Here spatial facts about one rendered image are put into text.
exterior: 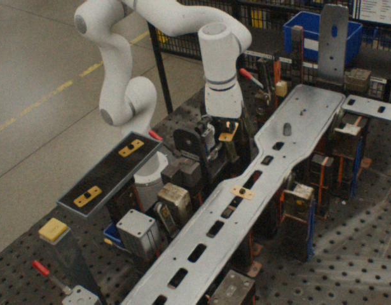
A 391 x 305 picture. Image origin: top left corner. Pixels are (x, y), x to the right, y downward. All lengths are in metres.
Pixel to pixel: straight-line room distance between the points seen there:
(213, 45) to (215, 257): 0.62
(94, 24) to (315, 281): 1.12
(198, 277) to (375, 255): 0.71
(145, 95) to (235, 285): 0.79
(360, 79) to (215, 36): 0.93
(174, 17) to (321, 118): 0.81
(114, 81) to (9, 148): 2.35
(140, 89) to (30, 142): 2.23
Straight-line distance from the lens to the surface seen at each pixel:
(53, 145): 3.68
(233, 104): 1.25
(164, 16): 1.23
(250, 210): 1.47
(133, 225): 1.35
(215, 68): 1.18
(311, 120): 1.80
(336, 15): 1.87
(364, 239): 1.80
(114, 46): 1.50
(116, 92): 1.62
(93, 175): 1.48
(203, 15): 1.25
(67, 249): 1.40
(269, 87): 1.84
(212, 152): 1.65
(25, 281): 1.92
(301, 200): 1.46
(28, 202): 3.30
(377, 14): 2.14
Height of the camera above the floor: 2.12
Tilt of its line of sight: 42 degrees down
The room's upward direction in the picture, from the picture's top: 10 degrees counter-clockwise
